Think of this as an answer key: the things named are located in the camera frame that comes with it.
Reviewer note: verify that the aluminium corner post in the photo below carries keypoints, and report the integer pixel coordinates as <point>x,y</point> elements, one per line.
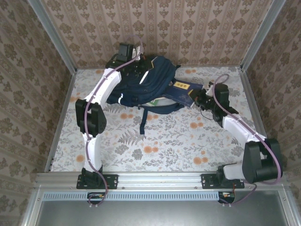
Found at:
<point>54,35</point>
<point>262,35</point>

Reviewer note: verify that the aluminium table side rail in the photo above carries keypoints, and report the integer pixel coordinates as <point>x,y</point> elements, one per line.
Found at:
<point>257,117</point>
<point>61,117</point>

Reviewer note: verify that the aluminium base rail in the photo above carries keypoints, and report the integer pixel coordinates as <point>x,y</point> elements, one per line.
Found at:
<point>160,180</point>

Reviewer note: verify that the green notebook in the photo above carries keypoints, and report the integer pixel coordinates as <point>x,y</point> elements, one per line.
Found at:
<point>155,102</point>

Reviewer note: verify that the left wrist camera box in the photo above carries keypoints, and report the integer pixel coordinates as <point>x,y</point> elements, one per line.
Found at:
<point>124,50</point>

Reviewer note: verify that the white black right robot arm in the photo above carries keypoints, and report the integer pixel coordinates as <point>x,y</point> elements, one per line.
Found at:
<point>258,164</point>

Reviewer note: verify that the navy book with yellow label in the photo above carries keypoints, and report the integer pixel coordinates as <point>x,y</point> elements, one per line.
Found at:
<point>178,93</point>

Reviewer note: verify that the aluminium table end rail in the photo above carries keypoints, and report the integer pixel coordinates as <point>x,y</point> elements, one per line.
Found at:
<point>211,67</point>

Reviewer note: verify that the navy blue backpack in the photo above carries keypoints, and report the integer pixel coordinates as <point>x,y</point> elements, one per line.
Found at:
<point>150,89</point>

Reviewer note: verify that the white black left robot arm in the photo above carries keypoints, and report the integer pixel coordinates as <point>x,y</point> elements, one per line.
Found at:
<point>94,122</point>

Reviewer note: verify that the grey sheet metal panel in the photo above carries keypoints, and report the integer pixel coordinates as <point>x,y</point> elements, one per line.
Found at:
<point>164,214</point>

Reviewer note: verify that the floral tablecloth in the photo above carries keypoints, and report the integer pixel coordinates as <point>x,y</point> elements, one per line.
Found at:
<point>164,153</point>

